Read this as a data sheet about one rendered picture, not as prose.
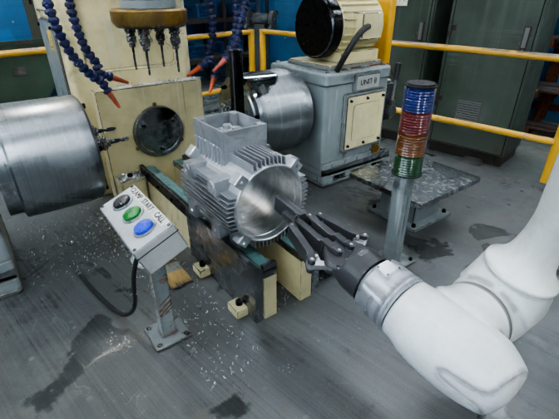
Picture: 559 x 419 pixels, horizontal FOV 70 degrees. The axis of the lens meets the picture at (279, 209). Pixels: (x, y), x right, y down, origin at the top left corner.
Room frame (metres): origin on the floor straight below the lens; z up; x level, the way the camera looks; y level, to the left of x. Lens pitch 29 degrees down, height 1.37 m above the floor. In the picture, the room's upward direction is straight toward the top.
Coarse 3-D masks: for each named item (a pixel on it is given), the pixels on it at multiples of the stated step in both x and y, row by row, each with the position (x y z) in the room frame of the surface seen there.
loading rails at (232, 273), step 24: (144, 168) 1.05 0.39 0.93; (168, 192) 0.91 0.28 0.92; (168, 216) 0.93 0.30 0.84; (192, 216) 0.78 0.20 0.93; (192, 240) 0.79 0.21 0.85; (216, 240) 0.69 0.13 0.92; (288, 240) 0.69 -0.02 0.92; (216, 264) 0.70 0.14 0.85; (240, 264) 0.61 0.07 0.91; (264, 264) 0.59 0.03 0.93; (288, 264) 0.67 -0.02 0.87; (240, 288) 0.62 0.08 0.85; (264, 288) 0.59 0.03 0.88; (288, 288) 0.67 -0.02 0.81; (312, 288) 0.66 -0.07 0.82; (240, 312) 0.59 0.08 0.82; (264, 312) 0.59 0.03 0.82
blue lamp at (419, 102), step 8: (408, 88) 0.77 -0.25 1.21; (408, 96) 0.77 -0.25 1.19; (416, 96) 0.76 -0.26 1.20; (424, 96) 0.76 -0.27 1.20; (432, 96) 0.76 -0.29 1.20; (408, 104) 0.77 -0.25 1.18; (416, 104) 0.76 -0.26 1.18; (424, 104) 0.76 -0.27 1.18; (432, 104) 0.76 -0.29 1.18; (416, 112) 0.76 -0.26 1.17; (424, 112) 0.76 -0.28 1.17
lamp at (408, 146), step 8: (400, 136) 0.78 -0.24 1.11; (408, 136) 0.76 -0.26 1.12; (416, 136) 0.76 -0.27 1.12; (424, 136) 0.76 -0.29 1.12; (400, 144) 0.77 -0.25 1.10; (408, 144) 0.76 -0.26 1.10; (416, 144) 0.76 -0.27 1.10; (424, 144) 0.76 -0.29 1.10; (400, 152) 0.77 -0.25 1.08; (408, 152) 0.76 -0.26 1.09; (416, 152) 0.76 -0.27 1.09; (424, 152) 0.77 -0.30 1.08
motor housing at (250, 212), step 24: (216, 168) 0.72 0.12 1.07; (240, 168) 0.68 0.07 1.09; (264, 168) 0.66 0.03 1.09; (288, 168) 0.70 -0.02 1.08; (192, 192) 0.74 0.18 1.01; (240, 192) 0.63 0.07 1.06; (264, 192) 0.80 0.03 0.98; (288, 192) 0.75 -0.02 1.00; (216, 216) 0.65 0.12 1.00; (240, 216) 0.75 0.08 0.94; (264, 216) 0.74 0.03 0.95; (264, 240) 0.66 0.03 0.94
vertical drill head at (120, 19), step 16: (128, 0) 1.02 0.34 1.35; (144, 0) 1.01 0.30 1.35; (160, 0) 1.02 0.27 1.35; (112, 16) 1.01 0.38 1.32; (128, 16) 0.99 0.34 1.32; (144, 16) 0.98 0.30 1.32; (160, 16) 1.00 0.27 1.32; (176, 16) 1.03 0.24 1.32; (128, 32) 1.08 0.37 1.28; (144, 32) 1.00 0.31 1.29; (160, 32) 1.13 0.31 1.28; (176, 32) 1.05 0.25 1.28; (144, 48) 1.00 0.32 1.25; (176, 48) 1.05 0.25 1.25
